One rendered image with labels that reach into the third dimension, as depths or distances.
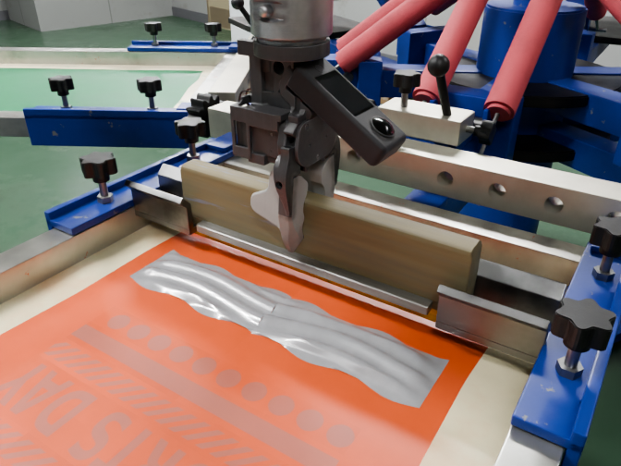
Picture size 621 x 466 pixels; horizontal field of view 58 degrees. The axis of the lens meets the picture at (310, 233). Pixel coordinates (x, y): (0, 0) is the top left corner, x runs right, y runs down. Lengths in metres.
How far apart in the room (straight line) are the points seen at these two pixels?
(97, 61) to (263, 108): 1.16
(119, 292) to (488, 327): 0.39
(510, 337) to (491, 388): 0.05
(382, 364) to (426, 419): 0.07
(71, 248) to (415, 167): 0.44
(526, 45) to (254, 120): 0.58
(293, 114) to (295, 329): 0.21
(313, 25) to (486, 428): 0.37
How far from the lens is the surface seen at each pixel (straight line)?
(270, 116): 0.54
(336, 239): 0.58
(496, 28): 1.26
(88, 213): 0.74
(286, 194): 0.54
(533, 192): 0.73
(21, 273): 0.69
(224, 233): 0.66
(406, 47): 1.54
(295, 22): 0.51
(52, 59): 1.74
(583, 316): 0.47
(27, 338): 0.63
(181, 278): 0.65
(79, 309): 0.65
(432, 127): 0.80
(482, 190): 0.75
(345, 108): 0.51
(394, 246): 0.55
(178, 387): 0.53
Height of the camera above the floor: 1.32
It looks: 30 degrees down
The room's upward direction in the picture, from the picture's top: straight up
